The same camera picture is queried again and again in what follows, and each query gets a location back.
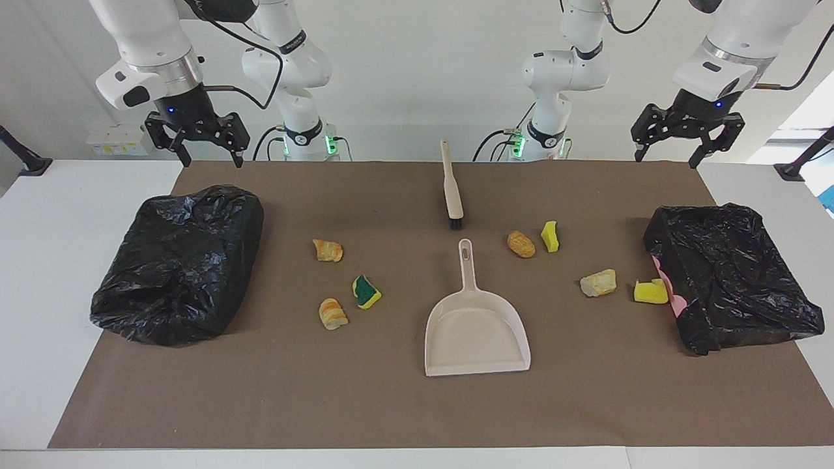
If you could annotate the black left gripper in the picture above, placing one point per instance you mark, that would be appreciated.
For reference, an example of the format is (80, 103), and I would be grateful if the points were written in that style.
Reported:
(707, 105)

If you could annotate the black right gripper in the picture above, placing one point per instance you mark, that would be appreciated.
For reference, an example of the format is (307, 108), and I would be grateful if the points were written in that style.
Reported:
(189, 111)

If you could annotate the plain yellow sponge piece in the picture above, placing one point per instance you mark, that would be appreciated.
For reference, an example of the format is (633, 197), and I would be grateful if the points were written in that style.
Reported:
(650, 293)

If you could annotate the golden croissant piece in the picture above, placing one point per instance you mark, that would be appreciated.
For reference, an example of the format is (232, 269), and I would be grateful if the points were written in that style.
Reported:
(328, 251)
(332, 314)

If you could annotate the small yellow green sponge piece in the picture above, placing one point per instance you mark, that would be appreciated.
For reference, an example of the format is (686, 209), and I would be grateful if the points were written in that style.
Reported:
(550, 237)

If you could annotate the pale bread chunk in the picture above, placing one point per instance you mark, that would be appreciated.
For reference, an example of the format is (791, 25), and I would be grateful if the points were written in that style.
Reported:
(597, 283)

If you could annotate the brown bread roll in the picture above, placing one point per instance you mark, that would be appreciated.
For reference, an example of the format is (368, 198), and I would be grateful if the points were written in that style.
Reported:
(520, 244)

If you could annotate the green topped yellow sponge piece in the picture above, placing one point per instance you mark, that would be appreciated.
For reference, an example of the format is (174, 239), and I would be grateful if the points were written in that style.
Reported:
(366, 292)

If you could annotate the beige hand brush black bristles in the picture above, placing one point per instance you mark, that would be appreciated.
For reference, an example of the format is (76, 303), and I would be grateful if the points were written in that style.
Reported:
(451, 189)

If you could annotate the beige plastic dustpan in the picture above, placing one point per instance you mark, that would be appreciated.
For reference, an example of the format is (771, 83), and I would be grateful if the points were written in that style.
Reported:
(475, 332)

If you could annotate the large black bag lined bin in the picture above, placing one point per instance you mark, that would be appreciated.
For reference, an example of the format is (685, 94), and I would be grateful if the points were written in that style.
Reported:
(176, 260)

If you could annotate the black bag on pink bin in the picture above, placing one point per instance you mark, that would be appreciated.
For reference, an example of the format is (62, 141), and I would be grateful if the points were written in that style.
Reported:
(723, 267)

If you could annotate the pink bin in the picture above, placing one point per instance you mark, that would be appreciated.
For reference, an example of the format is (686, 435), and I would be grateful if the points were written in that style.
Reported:
(679, 303)

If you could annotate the blue object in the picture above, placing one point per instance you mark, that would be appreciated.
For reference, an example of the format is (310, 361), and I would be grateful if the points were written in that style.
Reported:
(829, 198)

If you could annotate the brown table mat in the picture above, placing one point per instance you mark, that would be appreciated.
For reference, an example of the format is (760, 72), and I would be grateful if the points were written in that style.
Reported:
(391, 404)

